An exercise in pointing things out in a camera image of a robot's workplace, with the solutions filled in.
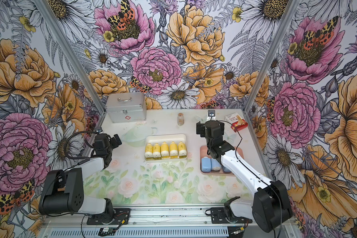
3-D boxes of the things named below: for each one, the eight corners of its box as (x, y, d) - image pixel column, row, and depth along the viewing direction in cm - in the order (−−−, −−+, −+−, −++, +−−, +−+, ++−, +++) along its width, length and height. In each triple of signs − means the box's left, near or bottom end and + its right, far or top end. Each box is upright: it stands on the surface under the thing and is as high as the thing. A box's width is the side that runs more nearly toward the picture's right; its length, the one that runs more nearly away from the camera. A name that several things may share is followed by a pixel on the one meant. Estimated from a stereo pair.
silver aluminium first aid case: (110, 123, 116) (102, 108, 104) (117, 106, 128) (110, 91, 116) (145, 123, 116) (140, 108, 104) (148, 106, 128) (145, 91, 116)
